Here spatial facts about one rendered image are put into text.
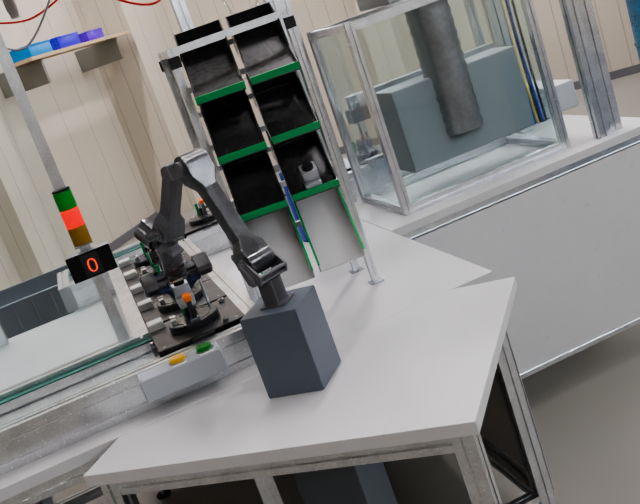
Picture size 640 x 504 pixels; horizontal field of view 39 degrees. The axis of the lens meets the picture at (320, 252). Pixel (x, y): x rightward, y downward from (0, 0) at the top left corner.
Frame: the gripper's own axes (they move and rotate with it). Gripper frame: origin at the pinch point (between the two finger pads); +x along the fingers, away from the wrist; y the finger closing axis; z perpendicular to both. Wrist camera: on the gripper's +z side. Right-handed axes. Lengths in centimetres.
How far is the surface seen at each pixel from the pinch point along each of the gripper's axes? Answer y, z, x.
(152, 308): 7.9, 17.4, 27.8
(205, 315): -3.0, -9.4, 4.3
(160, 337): 9.8, -7.5, 8.2
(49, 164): 19.1, 35.5, -23.4
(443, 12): -121, 68, 2
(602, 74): -173, 41, 32
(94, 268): 18.7, 13.6, -3.3
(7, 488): 56, -35, 2
